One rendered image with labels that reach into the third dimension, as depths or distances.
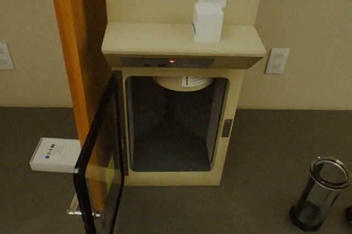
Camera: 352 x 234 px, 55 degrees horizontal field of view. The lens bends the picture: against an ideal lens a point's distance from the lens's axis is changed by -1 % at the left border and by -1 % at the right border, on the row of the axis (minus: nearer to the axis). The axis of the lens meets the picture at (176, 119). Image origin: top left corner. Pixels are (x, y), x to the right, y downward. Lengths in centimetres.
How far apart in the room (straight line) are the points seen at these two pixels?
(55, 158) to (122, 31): 60
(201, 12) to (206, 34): 5
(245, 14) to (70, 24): 36
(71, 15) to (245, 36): 35
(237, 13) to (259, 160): 64
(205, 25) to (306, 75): 86
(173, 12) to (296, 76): 82
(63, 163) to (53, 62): 41
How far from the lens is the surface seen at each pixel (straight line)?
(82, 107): 79
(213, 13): 67
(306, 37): 138
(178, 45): 67
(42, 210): 112
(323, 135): 146
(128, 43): 68
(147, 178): 110
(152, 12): 75
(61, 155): 120
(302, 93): 153
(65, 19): 68
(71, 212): 77
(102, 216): 76
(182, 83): 87
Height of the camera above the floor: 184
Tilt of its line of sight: 41 degrees down
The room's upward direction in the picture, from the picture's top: 4 degrees clockwise
